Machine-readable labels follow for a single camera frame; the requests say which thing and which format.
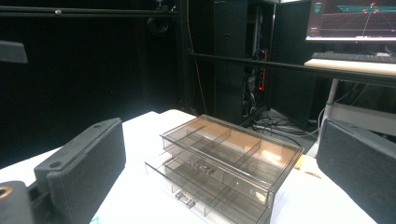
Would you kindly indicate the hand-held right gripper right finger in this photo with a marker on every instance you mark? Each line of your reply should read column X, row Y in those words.
column 361, row 165

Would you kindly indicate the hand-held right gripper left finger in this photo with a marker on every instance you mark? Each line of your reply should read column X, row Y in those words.
column 90, row 165

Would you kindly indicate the smoky clear drawer organizer box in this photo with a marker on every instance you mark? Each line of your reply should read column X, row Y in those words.
column 249, row 149

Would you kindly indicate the small tan scrap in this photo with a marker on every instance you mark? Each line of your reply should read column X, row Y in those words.
column 313, row 175

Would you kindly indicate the black keyboard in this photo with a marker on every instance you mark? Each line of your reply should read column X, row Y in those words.
column 351, row 57

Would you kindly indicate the small metal item in drawer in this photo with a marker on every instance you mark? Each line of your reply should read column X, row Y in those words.
column 204, row 168

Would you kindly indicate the red lit power strip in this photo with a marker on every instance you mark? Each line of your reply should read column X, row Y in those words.
column 264, row 71

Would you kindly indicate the dark grey flat object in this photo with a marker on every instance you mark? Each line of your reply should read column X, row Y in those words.
column 11, row 53

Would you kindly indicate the computer monitor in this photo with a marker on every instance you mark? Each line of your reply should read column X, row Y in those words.
column 351, row 18

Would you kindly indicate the black horizontal bar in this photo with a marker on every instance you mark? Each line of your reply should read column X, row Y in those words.
column 93, row 13

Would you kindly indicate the black computer tower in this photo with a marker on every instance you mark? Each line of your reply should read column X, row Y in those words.
column 229, row 62

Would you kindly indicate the wooden desk with white frame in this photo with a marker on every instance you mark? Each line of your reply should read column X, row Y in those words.
column 351, row 67

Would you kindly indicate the black metal rail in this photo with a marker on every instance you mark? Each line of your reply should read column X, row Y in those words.
column 280, row 66

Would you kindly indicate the round black camera lens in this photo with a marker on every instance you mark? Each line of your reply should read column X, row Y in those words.
column 158, row 25

